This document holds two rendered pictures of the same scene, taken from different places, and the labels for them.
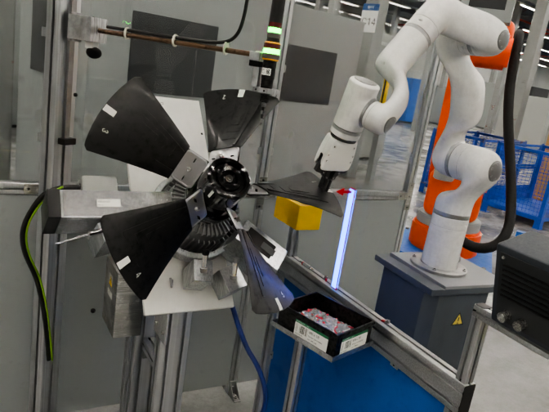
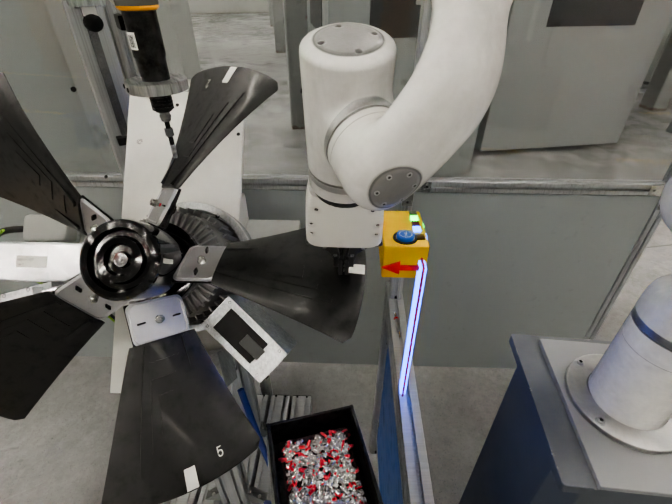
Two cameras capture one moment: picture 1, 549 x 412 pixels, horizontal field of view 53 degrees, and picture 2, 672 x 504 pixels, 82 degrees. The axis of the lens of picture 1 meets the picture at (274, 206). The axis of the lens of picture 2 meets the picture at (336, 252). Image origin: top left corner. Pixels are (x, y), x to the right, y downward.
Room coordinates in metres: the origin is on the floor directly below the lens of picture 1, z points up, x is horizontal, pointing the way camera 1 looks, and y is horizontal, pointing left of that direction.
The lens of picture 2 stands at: (1.16, -0.38, 1.55)
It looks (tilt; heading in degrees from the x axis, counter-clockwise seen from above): 36 degrees down; 33
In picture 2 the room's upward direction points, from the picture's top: straight up
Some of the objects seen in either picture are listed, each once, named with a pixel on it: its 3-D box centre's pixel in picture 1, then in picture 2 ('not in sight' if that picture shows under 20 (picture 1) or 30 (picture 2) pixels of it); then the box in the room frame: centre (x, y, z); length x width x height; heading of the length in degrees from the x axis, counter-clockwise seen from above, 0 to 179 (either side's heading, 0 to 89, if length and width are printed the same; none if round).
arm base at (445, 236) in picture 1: (444, 240); (648, 367); (1.78, -0.58, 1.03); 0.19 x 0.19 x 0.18
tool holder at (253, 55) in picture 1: (265, 73); (145, 42); (1.46, 0.08, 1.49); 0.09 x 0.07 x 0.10; 66
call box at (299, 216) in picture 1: (297, 212); (401, 245); (1.89, -0.09, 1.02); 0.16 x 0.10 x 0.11; 31
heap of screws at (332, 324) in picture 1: (323, 328); (323, 487); (1.41, -0.19, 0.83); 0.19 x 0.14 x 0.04; 47
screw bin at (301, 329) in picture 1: (324, 323); (323, 481); (1.41, -0.19, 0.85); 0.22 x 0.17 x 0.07; 47
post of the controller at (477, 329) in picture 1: (474, 343); not in sight; (1.19, -0.51, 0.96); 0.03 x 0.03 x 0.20; 31
